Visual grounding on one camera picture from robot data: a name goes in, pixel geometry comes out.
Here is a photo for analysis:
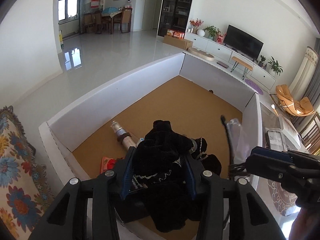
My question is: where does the large white cardboard box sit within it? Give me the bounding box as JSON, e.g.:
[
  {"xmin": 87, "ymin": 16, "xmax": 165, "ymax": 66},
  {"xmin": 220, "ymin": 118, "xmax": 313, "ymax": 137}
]
[{"xmin": 38, "ymin": 51, "xmax": 263, "ymax": 240}]

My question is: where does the green potted plant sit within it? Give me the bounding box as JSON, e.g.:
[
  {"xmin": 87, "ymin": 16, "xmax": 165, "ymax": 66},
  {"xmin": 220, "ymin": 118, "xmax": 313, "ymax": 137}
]
[{"xmin": 268, "ymin": 57, "xmax": 283, "ymax": 77}]

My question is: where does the red gift pouch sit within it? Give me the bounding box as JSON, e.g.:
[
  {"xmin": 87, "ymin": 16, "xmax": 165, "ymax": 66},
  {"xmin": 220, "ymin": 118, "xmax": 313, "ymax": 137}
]
[{"xmin": 100, "ymin": 157, "xmax": 120, "ymax": 174}]

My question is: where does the white tv cabinet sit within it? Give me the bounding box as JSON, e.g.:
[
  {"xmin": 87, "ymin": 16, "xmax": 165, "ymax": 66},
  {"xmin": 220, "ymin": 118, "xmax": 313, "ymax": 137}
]
[{"xmin": 184, "ymin": 32, "xmax": 276, "ymax": 90}]

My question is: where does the covered standing air conditioner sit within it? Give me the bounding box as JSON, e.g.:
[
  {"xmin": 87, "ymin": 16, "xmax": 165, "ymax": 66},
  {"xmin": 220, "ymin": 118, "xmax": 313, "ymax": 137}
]
[{"xmin": 289, "ymin": 46, "xmax": 319, "ymax": 100}]

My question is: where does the black velvet pouch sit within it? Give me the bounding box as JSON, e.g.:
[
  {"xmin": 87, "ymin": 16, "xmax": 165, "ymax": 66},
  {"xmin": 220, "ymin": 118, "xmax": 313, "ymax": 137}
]
[{"xmin": 116, "ymin": 120, "xmax": 222, "ymax": 233}]

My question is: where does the white flat box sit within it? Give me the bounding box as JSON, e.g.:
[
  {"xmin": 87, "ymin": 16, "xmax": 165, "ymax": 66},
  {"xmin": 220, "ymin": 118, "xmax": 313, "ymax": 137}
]
[{"xmin": 278, "ymin": 114, "xmax": 301, "ymax": 150}]

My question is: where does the black television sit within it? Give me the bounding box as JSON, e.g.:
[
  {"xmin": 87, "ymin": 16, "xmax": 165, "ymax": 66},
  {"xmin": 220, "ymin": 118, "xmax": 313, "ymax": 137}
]
[{"xmin": 224, "ymin": 24, "xmax": 264, "ymax": 60}]

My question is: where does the floral sofa cover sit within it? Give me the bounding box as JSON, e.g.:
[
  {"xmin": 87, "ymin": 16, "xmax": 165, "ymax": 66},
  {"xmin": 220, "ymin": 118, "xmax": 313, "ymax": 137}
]
[{"xmin": 1, "ymin": 106, "xmax": 54, "ymax": 239}]

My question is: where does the bagged cotton swab bundle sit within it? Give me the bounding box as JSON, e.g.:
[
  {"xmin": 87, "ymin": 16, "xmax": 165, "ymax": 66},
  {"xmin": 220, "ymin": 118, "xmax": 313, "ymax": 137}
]
[{"xmin": 220, "ymin": 115, "xmax": 250, "ymax": 180}]

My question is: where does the phone case in plastic bag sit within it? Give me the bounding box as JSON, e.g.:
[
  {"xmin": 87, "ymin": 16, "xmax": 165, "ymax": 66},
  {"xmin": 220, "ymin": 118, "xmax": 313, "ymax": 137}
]
[{"xmin": 265, "ymin": 128, "xmax": 287, "ymax": 152}]

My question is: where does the red flower vase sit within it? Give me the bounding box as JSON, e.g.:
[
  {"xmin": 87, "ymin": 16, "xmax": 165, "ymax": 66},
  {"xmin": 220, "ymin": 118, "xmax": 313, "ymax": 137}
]
[{"xmin": 189, "ymin": 18, "xmax": 204, "ymax": 34}]

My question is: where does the orange lounge chair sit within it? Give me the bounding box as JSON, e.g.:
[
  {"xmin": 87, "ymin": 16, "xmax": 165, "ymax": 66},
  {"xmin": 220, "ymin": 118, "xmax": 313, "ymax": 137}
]
[{"xmin": 276, "ymin": 85, "xmax": 314, "ymax": 117}]

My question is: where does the person's right hand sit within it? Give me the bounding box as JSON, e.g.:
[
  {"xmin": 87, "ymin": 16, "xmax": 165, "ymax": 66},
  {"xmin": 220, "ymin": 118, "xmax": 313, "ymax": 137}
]
[{"xmin": 289, "ymin": 208, "xmax": 320, "ymax": 240}]

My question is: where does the wooden dining chair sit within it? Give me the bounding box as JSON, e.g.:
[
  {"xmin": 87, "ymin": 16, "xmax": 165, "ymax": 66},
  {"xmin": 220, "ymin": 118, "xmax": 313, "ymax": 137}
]
[{"xmin": 299, "ymin": 113, "xmax": 320, "ymax": 156}]

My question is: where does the black display cabinet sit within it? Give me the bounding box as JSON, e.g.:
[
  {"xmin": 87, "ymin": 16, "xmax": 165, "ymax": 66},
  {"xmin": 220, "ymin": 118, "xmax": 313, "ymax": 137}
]
[{"xmin": 157, "ymin": 0, "xmax": 192, "ymax": 37}]

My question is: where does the wooden bench stool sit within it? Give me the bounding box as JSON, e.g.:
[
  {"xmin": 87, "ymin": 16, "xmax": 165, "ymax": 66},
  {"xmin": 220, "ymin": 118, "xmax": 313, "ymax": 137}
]
[{"xmin": 229, "ymin": 55, "xmax": 254, "ymax": 80}]

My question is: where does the brown cardboard box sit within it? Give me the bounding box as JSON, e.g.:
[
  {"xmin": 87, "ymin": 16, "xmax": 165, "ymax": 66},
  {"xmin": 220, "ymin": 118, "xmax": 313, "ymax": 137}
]
[{"xmin": 163, "ymin": 35, "xmax": 193, "ymax": 50}]

